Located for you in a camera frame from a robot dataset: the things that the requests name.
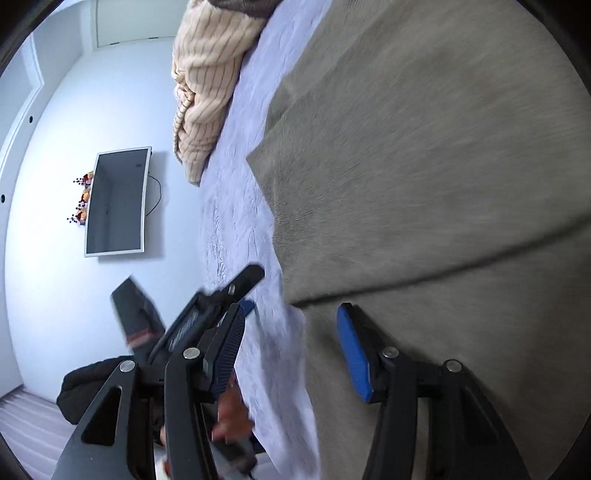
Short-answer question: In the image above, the person's left hand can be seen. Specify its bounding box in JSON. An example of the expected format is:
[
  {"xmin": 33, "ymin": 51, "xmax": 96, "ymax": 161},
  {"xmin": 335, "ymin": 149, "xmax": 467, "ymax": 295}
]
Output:
[{"xmin": 210, "ymin": 383, "xmax": 256, "ymax": 445}]

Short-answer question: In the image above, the black television cable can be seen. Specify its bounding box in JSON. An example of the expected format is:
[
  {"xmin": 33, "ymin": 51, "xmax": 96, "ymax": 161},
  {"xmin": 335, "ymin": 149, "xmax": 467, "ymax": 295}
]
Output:
[{"xmin": 145, "ymin": 174, "xmax": 163, "ymax": 217}]

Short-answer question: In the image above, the beige striped plush cloth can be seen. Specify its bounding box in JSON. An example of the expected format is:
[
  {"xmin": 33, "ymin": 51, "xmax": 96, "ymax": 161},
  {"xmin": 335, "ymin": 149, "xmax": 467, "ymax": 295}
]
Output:
[{"xmin": 172, "ymin": 0, "xmax": 269, "ymax": 186}]

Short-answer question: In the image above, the purple embossed blanket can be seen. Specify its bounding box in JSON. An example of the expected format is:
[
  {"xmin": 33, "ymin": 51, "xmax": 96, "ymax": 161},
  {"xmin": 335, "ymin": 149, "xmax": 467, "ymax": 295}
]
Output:
[{"xmin": 198, "ymin": 0, "xmax": 333, "ymax": 480}]

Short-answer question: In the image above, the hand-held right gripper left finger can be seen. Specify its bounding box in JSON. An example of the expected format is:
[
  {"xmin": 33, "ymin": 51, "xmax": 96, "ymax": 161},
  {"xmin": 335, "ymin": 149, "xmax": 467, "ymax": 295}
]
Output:
[{"xmin": 51, "ymin": 302, "xmax": 247, "ymax": 480}]

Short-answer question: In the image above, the wall-mounted television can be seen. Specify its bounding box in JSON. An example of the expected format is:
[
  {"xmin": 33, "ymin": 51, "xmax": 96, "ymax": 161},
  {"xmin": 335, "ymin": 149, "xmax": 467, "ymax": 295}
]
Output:
[{"xmin": 84, "ymin": 147, "xmax": 153, "ymax": 258}]

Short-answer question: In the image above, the taupe knit sweater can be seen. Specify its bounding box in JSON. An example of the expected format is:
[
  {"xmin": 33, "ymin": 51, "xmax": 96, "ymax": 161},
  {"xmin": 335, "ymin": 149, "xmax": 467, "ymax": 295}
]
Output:
[{"xmin": 246, "ymin": 0, "xmax": 591, "ymax": 480}]

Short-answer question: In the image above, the dark brown plush cloth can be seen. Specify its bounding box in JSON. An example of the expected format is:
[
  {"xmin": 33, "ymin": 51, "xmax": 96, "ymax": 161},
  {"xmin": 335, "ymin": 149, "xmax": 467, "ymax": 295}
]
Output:
[{"xmin": 205, "ymin": 0, "xmax": 278, "ymax": 19}]

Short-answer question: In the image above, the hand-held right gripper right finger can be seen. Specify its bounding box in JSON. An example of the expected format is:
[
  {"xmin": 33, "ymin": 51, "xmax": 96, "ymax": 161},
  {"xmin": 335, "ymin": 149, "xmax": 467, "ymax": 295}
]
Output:
[{"xmin": 336, "ymin": 302, "xmax": 532, "ymax": 480}]

